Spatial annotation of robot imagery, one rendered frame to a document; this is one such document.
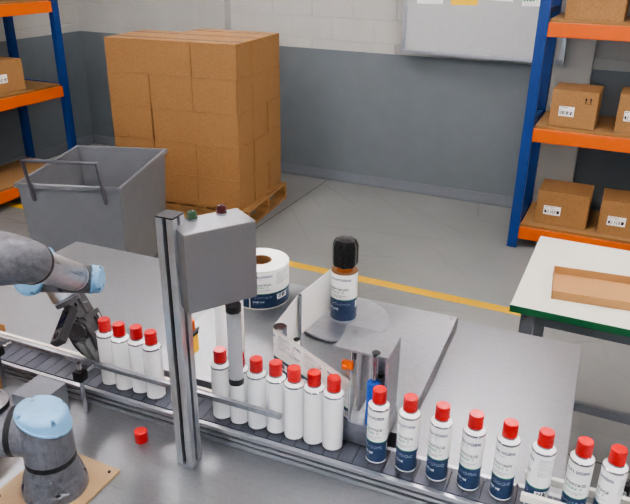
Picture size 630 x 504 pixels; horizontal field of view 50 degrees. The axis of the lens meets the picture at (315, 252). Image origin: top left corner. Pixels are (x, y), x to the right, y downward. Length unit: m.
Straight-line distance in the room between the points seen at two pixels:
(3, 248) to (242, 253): 0.49
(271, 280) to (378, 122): 4.02
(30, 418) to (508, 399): 1.28
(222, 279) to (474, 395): 0.91
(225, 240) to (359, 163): 4.92
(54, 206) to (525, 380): 2.85
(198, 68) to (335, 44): 1.54
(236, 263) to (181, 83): 3.82
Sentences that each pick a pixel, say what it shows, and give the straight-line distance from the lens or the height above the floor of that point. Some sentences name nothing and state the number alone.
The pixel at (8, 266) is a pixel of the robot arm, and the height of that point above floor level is 1.43.
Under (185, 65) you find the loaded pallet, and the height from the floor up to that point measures 1.23.
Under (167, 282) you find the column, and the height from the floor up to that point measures 1.34.
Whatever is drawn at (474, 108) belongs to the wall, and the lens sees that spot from 5.92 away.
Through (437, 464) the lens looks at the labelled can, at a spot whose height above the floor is 0.94.
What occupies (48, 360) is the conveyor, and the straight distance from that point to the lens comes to 2.22.
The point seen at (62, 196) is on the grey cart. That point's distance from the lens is 4.08.
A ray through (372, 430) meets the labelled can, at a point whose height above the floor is 0.98.
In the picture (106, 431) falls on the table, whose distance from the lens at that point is 1.97.
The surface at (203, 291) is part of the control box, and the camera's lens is 1.50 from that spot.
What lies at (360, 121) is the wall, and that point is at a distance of 6.25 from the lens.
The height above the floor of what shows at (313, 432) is 0.92.
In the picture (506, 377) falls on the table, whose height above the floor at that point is 0.83.
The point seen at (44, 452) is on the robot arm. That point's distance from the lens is 1.69.
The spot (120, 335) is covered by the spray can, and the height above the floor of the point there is 1.06.
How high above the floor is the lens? 2.02
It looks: 24 degrees down
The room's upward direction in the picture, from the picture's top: 1 degrees clockwise
